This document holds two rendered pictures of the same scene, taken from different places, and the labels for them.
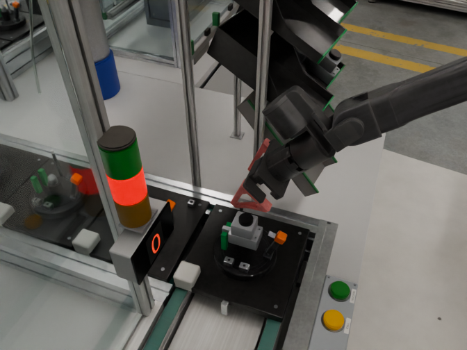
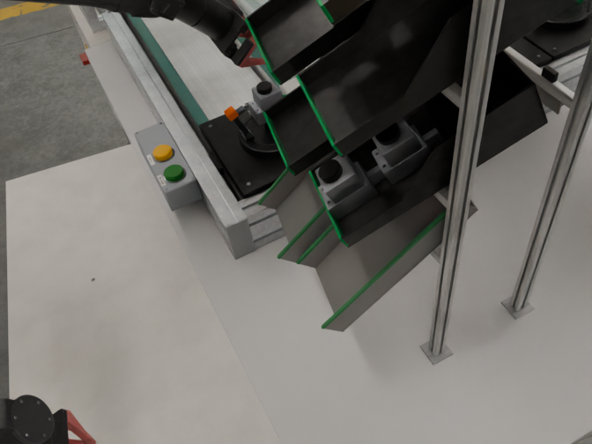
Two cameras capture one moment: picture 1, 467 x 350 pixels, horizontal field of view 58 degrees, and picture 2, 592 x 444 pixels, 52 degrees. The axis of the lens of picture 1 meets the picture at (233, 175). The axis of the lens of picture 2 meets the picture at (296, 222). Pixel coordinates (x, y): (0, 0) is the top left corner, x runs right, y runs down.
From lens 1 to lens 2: 1.44 m
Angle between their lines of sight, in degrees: 80
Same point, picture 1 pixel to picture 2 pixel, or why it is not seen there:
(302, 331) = (180, 133)
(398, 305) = (136, 261)
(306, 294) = (198, 154)
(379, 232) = (203, 322)
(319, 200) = (301, 303)
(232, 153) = (476, 272)
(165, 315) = not seen: hidden behind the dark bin
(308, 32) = (300, 29)
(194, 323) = not seen: hidden behind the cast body
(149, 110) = not seen: outside the picture
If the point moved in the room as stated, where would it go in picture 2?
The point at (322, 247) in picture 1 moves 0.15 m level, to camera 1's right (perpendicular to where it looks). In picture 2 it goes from (221, 198) to (162, 247)
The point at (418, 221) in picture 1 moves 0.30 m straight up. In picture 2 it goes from (167, 380) to (107, 283)
